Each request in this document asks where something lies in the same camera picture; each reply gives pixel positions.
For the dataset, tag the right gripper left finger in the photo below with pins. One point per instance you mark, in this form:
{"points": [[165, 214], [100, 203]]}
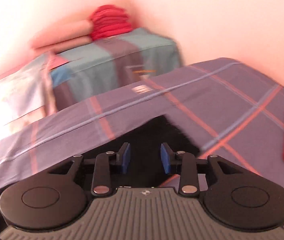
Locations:
{"points": [[106, 164]]}

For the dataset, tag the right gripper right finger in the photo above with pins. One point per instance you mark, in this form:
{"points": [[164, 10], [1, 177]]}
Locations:
{"points": [[183, 164]]}

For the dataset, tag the black knit pants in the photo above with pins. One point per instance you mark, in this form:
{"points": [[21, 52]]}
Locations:
{"points": [[145, 168]]}

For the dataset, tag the purple plaid bed sheet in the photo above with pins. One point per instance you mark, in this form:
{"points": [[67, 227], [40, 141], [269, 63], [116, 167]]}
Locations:
{"points": [[222, 105]]}

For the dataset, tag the light blue patterned pillow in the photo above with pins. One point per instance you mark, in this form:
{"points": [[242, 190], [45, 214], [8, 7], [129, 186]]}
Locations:
{"points": [[26, 96]]}

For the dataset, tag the teal striped blanket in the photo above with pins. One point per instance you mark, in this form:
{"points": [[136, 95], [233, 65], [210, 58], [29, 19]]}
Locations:
{"points": [[111, 63]]}

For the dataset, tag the red folded cloth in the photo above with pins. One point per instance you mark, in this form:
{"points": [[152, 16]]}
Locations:
{"points": [[109, 20]]}

